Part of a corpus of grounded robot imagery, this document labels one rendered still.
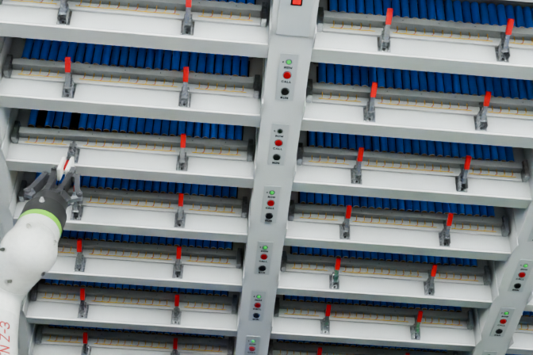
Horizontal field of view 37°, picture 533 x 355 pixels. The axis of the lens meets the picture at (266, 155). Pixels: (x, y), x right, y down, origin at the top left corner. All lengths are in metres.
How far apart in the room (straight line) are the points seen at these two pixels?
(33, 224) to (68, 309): 0.81
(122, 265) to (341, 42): 0.90
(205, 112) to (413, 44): 0.50
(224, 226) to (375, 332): 0.60
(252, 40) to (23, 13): 0.50
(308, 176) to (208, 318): 0.60
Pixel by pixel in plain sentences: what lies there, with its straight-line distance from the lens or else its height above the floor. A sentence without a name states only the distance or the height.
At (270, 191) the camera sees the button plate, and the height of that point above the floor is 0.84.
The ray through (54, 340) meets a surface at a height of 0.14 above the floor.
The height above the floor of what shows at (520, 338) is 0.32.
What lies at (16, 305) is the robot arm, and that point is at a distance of 1.68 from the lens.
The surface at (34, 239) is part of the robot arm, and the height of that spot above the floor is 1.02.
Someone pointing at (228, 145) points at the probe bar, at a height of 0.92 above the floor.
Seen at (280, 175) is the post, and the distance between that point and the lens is 1.97.
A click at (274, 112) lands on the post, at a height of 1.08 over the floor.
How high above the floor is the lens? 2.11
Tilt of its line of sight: 37 degrees down
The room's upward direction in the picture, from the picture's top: 7 degrees clockwise
